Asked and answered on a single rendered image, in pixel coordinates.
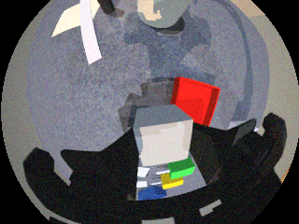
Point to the red tray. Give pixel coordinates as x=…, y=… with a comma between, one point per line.
x=195, y=98

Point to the white flat bar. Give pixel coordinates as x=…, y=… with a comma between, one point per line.
x=89, y=39

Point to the blue tray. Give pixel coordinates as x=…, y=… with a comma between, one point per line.
x=151, y=193

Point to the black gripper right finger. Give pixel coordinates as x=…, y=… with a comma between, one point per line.
x=210, y=147

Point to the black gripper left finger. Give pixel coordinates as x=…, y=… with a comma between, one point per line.
x=119, y=162

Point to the yellow block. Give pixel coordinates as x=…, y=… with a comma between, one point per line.
x=168, y=182

